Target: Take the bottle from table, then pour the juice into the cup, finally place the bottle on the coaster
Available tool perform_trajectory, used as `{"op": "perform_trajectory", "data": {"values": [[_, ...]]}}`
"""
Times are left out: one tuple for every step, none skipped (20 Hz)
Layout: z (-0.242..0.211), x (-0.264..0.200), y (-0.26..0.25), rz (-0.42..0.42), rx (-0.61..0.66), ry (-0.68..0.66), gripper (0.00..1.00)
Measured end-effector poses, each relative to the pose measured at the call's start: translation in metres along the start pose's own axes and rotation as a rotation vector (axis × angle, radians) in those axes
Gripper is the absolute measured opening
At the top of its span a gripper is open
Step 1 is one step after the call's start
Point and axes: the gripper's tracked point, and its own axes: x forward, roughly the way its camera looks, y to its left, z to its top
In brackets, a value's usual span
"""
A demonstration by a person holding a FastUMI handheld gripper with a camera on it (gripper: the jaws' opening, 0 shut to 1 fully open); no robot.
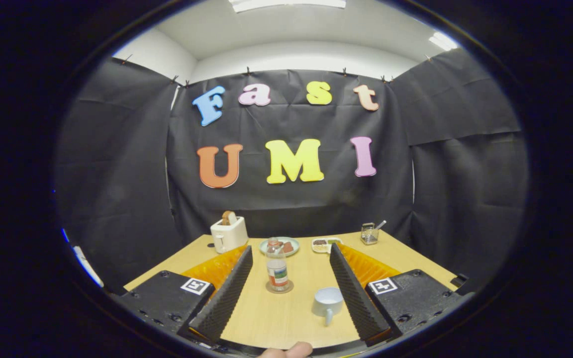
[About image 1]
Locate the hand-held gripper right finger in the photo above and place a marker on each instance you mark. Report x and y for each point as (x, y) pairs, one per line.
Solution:
(358, 303)

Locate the round brown coaster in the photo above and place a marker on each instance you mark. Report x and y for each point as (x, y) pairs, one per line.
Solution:
(290, 287)

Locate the long ceiling light panel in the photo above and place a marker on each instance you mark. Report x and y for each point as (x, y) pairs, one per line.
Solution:
(286, 4)

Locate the brown meat piece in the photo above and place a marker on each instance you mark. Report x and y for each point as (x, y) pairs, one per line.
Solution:
(287, 247)

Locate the black backdrop cloth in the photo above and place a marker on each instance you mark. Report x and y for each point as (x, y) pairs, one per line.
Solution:
(291, 209)

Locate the pale green plate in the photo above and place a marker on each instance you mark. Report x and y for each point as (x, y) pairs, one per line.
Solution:
(296, 246)

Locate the clear plastic juice bottle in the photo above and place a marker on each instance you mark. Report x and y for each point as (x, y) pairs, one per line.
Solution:
(277, 271)

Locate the white toaster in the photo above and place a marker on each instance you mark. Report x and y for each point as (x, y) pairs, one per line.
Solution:
(229, 236)

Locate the small ceiling light panel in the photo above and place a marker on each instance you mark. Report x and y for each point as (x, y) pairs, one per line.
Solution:
(443, 41)

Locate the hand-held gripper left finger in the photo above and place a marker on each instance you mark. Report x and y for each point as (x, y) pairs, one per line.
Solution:
(224, 303)

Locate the brown bread slice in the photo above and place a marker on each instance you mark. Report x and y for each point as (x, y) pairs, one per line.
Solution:
(229, 218)

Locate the white divided snack dish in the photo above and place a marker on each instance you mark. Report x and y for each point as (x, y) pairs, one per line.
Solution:
(322, 245)

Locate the wooden table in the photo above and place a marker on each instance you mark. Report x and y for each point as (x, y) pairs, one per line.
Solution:
(276, 318)

